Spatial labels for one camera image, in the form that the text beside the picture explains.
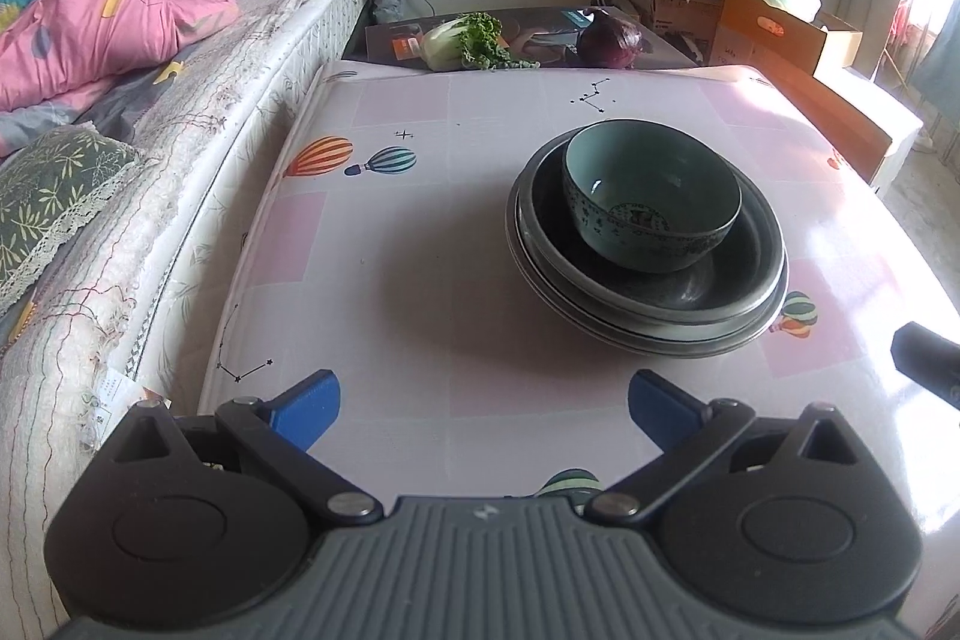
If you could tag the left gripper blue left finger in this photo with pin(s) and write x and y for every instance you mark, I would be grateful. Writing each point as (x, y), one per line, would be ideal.
(303, 413)

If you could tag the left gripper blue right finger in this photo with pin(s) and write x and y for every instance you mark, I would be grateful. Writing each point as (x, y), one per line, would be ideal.
(663, 411)

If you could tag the large steel plate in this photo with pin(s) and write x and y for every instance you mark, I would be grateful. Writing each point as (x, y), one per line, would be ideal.
(675, 343)

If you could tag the teal ceramic bowl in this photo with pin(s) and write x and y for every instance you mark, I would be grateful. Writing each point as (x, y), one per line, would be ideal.
(646, 196)

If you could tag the steel bowl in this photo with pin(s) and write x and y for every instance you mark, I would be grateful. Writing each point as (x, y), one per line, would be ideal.
(732, 281)

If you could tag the patterned pink tablecloth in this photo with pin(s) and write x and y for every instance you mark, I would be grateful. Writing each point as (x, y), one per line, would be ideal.
(457, 380)

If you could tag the white hand print card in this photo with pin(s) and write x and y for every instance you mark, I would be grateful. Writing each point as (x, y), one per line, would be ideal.
(113, 394)

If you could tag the white quilted mattress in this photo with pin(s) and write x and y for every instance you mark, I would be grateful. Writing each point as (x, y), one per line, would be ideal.
(141, 287)

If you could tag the blue circle pattern curtain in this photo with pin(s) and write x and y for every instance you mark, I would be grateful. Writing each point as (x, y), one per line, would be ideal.
(937, 78)

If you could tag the orange cardboard box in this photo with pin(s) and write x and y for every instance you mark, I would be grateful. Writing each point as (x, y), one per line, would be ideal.
(812, 65)

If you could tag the green leaf pattern pillow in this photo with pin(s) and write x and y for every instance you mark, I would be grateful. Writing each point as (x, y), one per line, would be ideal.
(50, 190)

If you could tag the purple cabbage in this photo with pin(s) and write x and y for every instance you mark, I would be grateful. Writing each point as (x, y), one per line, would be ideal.
(612, 40)

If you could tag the open brown cardboard box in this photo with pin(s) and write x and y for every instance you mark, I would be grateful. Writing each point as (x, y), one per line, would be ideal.
(697, 18)

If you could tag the green bok choy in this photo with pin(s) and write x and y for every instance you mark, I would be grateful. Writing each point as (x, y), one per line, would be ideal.
(472, 41)

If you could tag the pink floral blanket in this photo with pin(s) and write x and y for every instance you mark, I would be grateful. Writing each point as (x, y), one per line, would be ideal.
(59, 57)

